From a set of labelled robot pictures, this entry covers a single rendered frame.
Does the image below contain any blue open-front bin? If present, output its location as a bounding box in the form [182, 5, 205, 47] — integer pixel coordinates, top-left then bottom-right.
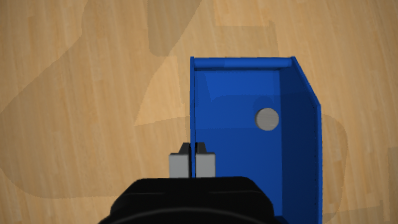
[190, 56, 323, 224]

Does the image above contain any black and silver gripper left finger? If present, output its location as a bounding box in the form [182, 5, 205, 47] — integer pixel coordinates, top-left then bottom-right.
[169, 142, 192, 178]

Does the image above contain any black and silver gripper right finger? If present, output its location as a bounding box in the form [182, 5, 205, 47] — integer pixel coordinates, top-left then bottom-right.
[195, 142, 216, 178]

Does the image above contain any grey metal disc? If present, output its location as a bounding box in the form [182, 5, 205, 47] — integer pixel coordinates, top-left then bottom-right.
[254, 108, 279, 131]

